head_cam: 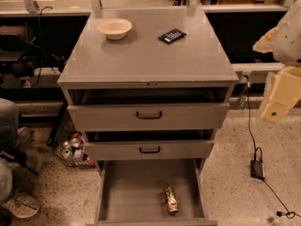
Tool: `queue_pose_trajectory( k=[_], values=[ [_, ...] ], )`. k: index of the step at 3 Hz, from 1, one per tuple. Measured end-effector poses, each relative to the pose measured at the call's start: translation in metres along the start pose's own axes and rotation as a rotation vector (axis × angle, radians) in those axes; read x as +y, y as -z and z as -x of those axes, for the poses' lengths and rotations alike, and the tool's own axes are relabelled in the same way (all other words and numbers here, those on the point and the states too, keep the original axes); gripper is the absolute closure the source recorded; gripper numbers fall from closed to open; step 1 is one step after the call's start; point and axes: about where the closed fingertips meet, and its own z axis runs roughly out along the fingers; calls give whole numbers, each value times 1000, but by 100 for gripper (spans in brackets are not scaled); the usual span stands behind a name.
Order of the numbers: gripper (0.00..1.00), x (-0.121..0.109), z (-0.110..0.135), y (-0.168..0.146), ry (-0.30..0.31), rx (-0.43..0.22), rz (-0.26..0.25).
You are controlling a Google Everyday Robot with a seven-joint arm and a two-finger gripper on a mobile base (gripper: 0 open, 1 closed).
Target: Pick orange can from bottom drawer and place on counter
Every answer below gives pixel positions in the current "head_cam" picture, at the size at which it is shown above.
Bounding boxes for orange soda can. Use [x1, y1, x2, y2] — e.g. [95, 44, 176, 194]
[163, 186, 179, 215]

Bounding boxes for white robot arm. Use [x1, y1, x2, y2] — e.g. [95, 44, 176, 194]
[253, 0, 301, 123]

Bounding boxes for grey drawer cabinet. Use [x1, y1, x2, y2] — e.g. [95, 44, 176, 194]
[57, 7, 240, 174]

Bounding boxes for grey bottom drawer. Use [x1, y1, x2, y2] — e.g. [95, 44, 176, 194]
[88, 159, 217, 226]

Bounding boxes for grey drawer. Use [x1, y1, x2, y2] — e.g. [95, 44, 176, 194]
[85, 130, 214, 160]
[64, 88, 229, 132]
[88, 159, 217, 226]

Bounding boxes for grey middle drawer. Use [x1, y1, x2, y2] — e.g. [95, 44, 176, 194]
[85, 130, 214, 160]

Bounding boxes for grey top drawer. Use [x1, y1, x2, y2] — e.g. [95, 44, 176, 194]
[64, 88, 229, 132]

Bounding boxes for red soda can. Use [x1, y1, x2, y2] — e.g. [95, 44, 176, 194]
[71, 132, 82, 148]

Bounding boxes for silver soda can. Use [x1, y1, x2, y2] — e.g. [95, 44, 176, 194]
[61, 149, 72, 160]

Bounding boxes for black floor power box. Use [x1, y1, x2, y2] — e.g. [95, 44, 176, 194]
[250, 160, 265, 180]

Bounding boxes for black snack packet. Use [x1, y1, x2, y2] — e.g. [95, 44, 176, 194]
[158, 28, 186, 44]

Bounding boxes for white bowl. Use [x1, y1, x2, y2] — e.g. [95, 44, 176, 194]
[97, 18, 132, 40]

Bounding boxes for person leg in jeans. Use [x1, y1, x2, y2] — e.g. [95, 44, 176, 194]
[0, 99, 19, 203]

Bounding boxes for white sneaker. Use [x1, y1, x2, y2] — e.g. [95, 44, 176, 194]
[1, 191, 40, 218]

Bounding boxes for black power cable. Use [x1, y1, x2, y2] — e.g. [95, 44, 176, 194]
[243, 73, 301, 219]

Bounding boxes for black top drawer handle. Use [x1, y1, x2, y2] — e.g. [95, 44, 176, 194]
[135, 111, 163, 120]

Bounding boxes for black drawer handle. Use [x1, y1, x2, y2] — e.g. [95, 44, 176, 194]
[139, 147, 161, 154]
[135, 111, 163, 120]

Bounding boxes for black middle drawer handle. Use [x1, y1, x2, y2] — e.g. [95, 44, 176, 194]
[139, 147, 161, 154]

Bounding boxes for wire basket of cans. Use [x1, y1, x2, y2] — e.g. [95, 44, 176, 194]
[56, 137, 95, 169]

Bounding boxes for black camera equipment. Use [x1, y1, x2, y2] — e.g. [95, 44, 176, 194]
[0, 23, 66, 88]

